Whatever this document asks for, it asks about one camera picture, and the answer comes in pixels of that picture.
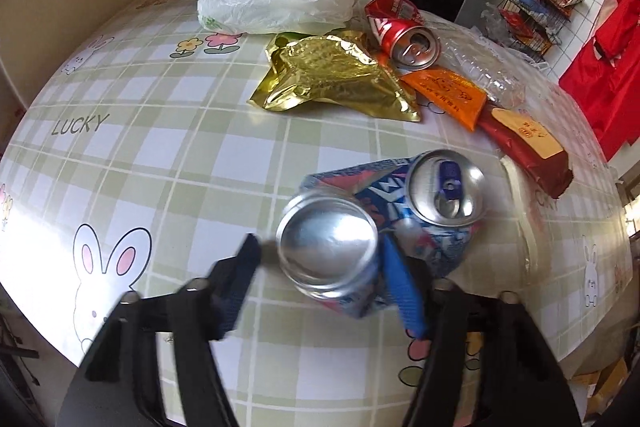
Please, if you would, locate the brown snack packet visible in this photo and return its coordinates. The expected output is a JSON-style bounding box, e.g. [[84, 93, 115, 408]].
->
[[477, 107, 574, 200]]

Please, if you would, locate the orange snack packet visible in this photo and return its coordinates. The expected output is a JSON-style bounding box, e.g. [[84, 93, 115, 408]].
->
[[400, 66, 488, 132]]

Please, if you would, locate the crushed blue drink can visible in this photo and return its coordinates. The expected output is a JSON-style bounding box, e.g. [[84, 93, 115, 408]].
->
[[275, 149, 488, 320]]

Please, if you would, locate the cardboard box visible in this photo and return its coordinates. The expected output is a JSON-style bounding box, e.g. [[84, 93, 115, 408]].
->
[[570, 357, 631, 418]]

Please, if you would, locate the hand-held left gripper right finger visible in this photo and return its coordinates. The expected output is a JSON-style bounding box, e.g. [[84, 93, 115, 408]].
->
[[381, 234, 583, 427]]

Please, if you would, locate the black wire storage rack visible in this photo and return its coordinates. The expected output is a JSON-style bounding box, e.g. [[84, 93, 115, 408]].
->
[[492, 0, 583, 62]]

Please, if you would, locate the crushed red drink can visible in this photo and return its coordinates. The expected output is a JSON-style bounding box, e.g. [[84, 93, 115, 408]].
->
[[364, 0, 443, 72]]

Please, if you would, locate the clear plastic food container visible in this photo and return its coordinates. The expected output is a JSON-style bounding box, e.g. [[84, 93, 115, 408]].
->
[[435, 27, 528, 108]]

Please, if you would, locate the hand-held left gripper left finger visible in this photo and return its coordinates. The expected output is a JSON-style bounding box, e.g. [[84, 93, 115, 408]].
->
[[60, 233, 263, 427]]

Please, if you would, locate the red apron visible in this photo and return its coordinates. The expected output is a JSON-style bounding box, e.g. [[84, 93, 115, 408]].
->
[[559, 0, 640, 162]]

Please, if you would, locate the gold foil bag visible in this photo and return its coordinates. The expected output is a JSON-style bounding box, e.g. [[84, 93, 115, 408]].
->
[[248, 29, 423, 124]]

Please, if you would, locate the grey plastic bag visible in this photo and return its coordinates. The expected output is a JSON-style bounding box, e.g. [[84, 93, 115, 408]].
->
[[480, 2, 506, 38]]

